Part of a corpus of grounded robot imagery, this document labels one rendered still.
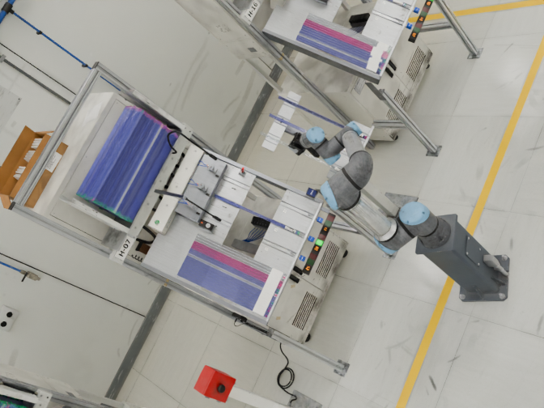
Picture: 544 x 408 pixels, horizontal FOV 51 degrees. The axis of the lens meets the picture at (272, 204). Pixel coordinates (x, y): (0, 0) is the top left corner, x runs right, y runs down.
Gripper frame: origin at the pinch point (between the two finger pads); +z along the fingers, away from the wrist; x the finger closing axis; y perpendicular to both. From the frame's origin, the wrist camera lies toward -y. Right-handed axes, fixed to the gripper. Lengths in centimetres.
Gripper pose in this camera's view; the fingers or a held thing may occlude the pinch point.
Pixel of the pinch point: (297, 150)
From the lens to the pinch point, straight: 297.8
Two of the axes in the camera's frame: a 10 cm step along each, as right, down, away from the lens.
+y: -8.6, -4.7, -1.9
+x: -4.4, 8.8, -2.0
